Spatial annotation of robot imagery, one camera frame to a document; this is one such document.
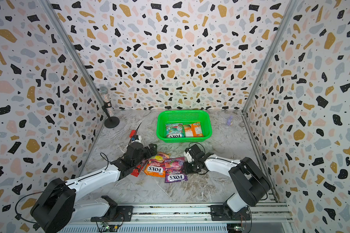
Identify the red fruit candy bag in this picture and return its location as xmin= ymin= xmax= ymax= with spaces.
xmin=131 ymin=163 xmax=145 ymax=177

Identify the purple Fox's berries candy bag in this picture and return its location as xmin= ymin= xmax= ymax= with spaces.
xmin=164 ymin=157 xmax=188 ymax=183

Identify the orange Fox's fruits candy bag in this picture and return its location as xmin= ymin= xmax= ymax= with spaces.
xmin=144 ymin=152 xmax=170 ymax=178

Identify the orange candy bag back side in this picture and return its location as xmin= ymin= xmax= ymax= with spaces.
xmin=183 ymin=122 xmax=204 ymax=138

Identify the teal Fox's mint candy bag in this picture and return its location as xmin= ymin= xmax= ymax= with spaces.
xmin=166 ymin=123 xmax=185 ymax=138

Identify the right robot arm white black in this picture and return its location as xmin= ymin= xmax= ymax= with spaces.
xmin=183 ymin=143 xmax=271 ymax=215

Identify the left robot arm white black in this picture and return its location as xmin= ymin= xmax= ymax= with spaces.
xmin=30 ymin=142 xmax=158 ymax=233

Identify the green plastic basket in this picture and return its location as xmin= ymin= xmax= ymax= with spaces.
xmin=157 ymin=110 xmax=212 ymax=143

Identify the red cube block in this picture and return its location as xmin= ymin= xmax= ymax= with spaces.
xmin=129 ymin=130 xmax=136 ymax=139

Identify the glitter microphone on black stand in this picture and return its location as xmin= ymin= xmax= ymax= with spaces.
xmin=99 ymin=86 xmax=120 ymax=129

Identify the small purple toy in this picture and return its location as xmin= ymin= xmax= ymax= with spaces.
xmin=227 ymin=116 xmax=233 ymax=126

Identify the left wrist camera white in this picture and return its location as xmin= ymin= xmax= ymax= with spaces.
xmin=131 ymin=135 xmax=142 ymax=143

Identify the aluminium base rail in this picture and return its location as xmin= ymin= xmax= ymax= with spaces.
xmin=58 ymin=202 xmax=295 ymax=233

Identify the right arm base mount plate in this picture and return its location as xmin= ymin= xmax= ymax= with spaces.
xmin=210 ymin=204 xmax=251 ymax=221

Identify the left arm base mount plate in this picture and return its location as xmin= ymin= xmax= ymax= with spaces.
xmin=90 ymin=205 xmax=134 ymax=222

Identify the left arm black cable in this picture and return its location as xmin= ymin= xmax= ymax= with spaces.
xmin=14 ymin=190 xmax=47 ymax=225

